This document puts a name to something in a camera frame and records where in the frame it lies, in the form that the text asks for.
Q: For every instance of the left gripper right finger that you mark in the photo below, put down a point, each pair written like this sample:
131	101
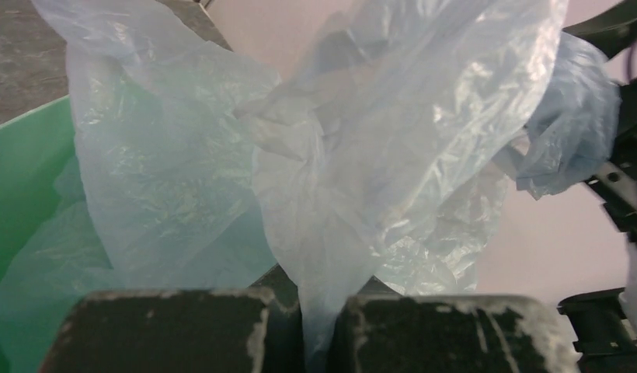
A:
379	330

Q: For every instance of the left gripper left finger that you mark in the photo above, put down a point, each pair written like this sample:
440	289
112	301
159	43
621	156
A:
253	329

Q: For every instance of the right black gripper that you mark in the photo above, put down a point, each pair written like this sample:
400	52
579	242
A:
605	322

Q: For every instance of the blue plastic trash bag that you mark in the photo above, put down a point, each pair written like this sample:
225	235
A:
387	153

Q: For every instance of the green trash bin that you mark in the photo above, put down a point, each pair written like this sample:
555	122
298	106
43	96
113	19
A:
43	216

